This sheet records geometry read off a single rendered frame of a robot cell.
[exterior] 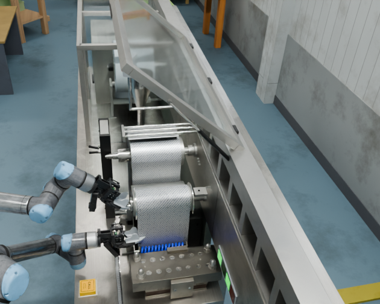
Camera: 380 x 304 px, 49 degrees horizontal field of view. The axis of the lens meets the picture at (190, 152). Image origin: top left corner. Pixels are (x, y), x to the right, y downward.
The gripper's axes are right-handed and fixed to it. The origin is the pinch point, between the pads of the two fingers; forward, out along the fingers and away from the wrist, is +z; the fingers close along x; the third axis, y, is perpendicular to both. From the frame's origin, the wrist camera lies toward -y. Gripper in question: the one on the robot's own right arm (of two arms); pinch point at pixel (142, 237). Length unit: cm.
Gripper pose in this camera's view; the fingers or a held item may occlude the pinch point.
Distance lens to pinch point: 195.2
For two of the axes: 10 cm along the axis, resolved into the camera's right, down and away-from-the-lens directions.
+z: 9.8, -0.7, 2.0
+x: -2.0, -5.9, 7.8
